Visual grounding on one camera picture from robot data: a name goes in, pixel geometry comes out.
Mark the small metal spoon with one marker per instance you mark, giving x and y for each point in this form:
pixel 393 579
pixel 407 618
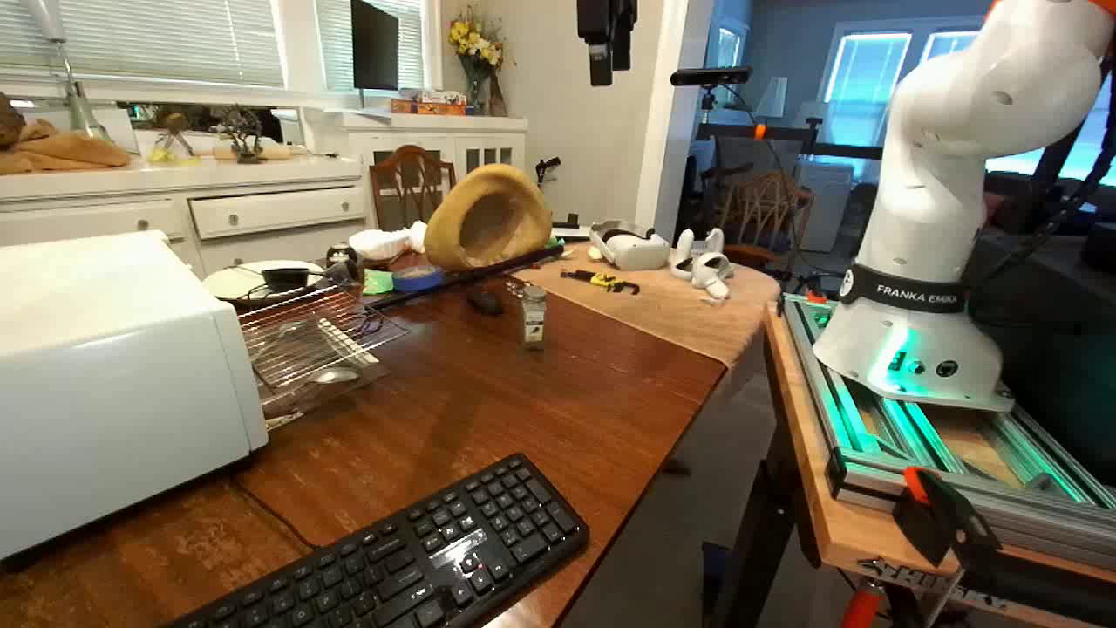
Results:
pixel 335 373

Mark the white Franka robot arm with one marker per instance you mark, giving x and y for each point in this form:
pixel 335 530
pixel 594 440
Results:
pixel 952 117

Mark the wooden robot stand top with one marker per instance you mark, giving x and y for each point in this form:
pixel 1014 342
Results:
pixel 803 466

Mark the glass spice jar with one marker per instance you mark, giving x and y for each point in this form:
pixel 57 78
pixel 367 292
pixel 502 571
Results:
pixel 536 316

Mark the black yellow small tool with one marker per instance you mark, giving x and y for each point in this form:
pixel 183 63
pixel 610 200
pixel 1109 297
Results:
pixel 599 280

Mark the black computer mouse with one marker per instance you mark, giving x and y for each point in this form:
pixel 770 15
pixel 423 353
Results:
pixel 487 302

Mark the long black rod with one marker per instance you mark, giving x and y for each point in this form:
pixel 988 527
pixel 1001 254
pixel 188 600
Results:
pixel 488 270

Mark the white VR headset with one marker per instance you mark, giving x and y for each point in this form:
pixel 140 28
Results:
pixel 637 250

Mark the tan table runner cloth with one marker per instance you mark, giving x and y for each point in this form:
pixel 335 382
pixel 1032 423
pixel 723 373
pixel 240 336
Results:
pixel 663 309

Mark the wooden bowl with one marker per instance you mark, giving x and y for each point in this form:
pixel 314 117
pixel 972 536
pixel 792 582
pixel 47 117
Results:
pixel 488 220

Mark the blue tape roll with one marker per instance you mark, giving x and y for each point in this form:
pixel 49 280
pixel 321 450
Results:
pixel 420 280

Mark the white VR controller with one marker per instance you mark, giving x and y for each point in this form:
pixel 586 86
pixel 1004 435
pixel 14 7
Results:
pixel 711 280
pixel 700 244

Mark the green snack packet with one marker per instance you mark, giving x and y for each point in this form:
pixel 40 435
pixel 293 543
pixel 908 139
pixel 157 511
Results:
pixel 377 280

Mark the white crumpled cloth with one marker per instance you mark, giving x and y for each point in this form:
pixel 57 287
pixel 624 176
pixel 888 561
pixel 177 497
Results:
pixel 383 243

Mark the white panel cabinet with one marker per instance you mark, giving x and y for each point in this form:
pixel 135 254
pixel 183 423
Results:
pixel 466 139

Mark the dark wooden chair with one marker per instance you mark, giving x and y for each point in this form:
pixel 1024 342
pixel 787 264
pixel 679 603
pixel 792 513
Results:
pixel 407 187

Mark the white flat knife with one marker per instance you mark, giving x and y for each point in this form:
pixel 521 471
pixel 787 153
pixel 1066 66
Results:
pixel 350 342

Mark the wicker chair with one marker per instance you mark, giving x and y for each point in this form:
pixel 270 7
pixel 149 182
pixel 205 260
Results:
pixel 763 209

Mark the black computer keyboard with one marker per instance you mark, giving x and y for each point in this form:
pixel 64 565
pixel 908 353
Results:
pixel 429 560

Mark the black object on plate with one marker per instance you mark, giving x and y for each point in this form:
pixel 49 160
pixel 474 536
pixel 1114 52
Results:
pixel 284 280

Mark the yellow flower bouquet vase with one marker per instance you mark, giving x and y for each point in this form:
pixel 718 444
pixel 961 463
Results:
pixel 474 46

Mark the black hanging garment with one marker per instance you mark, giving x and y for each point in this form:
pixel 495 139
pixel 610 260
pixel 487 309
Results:
pixel 608 37

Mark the white drawer cabinet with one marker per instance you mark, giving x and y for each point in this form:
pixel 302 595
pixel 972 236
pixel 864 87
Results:
pixel 266 209

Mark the black flat monitor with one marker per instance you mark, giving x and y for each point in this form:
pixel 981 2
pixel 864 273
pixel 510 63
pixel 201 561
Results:
pixel 374 46

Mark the large white plate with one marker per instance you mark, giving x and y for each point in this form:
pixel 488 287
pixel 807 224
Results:
pixel 233 283

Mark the black orange clamp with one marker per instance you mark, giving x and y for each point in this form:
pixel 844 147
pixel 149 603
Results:
pixel 942 517

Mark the white toaster oven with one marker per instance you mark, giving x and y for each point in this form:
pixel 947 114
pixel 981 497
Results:
pixel 116 371

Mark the metal kitchen faucet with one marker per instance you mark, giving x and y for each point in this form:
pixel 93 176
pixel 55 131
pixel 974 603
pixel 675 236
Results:
pixel 74 97

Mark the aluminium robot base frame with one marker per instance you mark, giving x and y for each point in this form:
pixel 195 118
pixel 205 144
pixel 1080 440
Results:
pixel 885 438

